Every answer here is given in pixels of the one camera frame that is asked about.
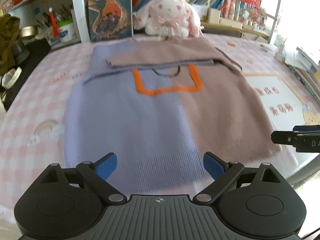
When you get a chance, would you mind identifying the white pink plush bunny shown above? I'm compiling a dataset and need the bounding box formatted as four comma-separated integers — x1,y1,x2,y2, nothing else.
133,0,202,38

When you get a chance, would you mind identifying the pink and purple knit sweater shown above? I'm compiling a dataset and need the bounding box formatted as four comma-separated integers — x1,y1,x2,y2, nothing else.
63,37,280,193

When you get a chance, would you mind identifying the metal bowl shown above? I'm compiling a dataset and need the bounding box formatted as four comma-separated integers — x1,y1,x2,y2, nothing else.
19,25,39,40

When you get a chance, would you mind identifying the white metal bookshelf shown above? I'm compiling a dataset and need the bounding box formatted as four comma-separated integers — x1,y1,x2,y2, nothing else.
1,0,275,48

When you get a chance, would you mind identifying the white pen holder cup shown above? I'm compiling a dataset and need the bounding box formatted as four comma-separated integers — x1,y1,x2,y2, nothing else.
57,20,76,43

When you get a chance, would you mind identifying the red tassel ornament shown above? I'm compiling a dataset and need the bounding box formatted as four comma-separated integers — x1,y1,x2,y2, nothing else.
49,7,59,38

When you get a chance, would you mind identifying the stack of notebooks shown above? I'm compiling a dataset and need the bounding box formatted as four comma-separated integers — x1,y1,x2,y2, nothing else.
285,47,319,102

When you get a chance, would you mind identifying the olive green jacket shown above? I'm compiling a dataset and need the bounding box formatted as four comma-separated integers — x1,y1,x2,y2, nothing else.
0,14,20,76

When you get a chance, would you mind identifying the small white storage box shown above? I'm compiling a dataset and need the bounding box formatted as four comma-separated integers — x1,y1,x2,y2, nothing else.
207,8,221,24

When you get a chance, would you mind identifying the Harry Potter book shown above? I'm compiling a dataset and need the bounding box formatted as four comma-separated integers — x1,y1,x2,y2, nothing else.
88,0,133,42

